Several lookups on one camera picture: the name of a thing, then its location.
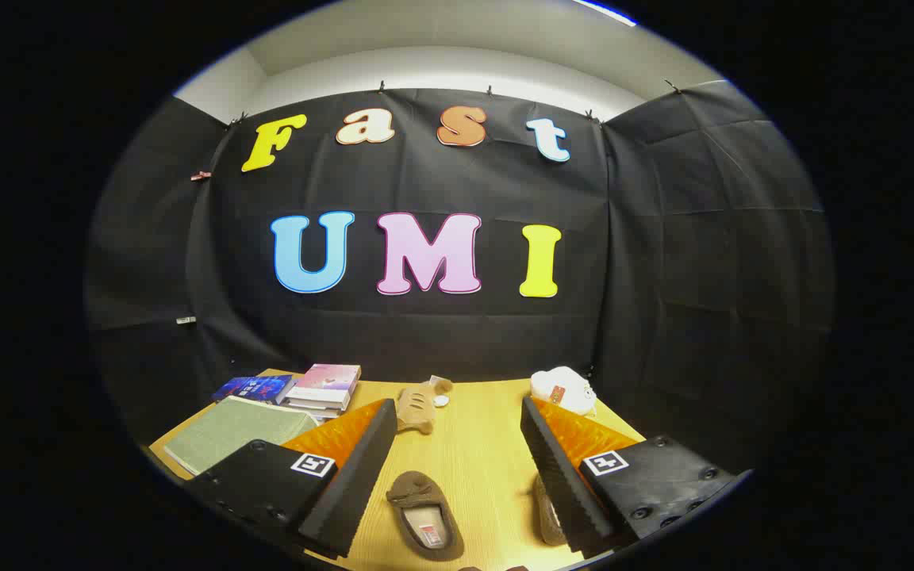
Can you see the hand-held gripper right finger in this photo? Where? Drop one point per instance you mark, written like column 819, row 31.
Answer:
column 564, row 484

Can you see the red cloth clip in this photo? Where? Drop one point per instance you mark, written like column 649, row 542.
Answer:
column 201, row 175

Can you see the white plush toy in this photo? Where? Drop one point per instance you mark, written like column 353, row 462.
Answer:
column 564, row 388

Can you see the brown fuzzy slipper shoe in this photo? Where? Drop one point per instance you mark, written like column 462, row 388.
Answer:
column 546, row 515
column 409, row 492

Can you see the white paperback book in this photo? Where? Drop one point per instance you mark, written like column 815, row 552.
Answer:
column 310, row 412
column 318, row 404

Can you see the cream fabric storage box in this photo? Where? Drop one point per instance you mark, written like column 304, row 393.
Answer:
column 227, row 432

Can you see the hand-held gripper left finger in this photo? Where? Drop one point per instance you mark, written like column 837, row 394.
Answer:
column 354, row 484

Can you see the brown plush toy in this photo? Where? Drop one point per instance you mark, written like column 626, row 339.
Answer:
column 417, row 408

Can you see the pink cover book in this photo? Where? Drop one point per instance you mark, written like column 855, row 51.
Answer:
column 328, row 376

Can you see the black backdrop cloth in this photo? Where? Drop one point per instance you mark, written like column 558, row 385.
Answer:
column 425, row 182

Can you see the blue cover book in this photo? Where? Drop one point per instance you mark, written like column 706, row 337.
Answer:
column 255, row 388

